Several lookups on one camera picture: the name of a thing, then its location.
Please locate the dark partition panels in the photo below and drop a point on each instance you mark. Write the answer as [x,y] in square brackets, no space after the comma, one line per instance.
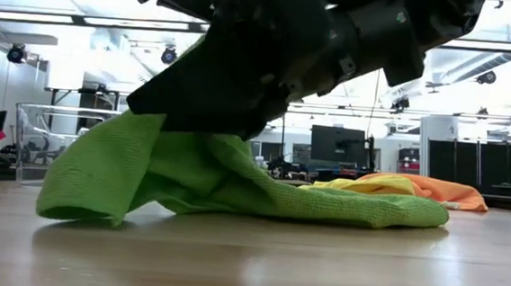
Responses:
[466,162]

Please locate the large dark monitor screen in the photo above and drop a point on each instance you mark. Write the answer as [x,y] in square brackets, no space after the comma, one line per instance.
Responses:
[336,144]

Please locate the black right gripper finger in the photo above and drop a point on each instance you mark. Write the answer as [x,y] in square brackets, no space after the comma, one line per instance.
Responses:
[195,103]

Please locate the rack with red bins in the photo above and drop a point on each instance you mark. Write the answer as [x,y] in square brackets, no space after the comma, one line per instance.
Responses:
[408,165]

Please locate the orange microfiber towel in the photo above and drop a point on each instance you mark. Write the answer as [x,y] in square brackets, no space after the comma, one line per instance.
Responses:
[450,192]

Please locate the black table frame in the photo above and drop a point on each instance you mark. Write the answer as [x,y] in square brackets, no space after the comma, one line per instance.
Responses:
[83,90]

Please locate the yellow microfiber towel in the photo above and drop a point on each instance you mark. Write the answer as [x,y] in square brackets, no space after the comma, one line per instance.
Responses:
[379,184]

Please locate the clear plastic basket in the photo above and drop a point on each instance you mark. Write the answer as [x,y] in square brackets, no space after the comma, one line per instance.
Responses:
[33,154]

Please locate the green microfiber towel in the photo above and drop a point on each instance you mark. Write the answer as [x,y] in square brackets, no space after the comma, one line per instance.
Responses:
[100,172]

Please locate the black ceiling camera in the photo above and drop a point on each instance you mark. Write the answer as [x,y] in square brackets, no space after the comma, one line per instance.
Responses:
[400,104]
[486,77]
[16,54]
[169,56]

